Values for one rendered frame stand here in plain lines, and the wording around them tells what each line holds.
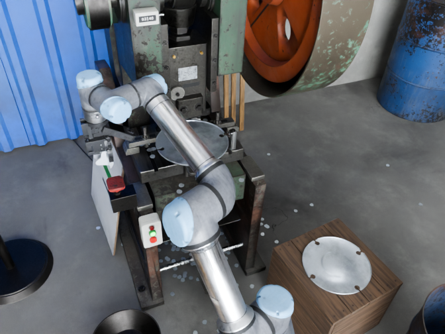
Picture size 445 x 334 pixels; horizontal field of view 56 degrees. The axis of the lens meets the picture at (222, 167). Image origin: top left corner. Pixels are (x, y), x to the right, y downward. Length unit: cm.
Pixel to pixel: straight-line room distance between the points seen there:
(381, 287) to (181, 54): 121
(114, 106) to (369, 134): 238
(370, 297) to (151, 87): 118
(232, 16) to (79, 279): 146
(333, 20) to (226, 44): 39
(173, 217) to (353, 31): 77
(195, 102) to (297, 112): 184
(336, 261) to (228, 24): 107
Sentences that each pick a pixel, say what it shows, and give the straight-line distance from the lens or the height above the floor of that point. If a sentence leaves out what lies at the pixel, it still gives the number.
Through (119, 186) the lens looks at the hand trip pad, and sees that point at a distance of 153.
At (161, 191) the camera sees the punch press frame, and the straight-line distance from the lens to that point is 165.
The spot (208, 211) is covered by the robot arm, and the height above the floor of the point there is 100.
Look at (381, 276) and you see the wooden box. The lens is 190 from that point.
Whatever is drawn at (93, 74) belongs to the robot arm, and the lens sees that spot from 128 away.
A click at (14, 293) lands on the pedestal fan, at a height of 3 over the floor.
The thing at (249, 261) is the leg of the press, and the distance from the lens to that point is 213.
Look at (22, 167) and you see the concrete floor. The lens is 294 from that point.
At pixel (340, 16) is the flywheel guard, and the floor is 136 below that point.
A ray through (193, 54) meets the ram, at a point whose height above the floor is 113.
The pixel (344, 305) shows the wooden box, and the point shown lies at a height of 35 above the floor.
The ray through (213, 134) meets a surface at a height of 78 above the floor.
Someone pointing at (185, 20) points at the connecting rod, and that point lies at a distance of 149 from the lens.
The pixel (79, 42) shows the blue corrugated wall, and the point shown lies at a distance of 273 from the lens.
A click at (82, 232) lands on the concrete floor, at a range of 243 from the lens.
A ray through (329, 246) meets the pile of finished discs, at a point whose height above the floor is 35.
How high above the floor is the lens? 181
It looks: 42 degrees down
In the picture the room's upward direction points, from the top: 3 degrees clockwise
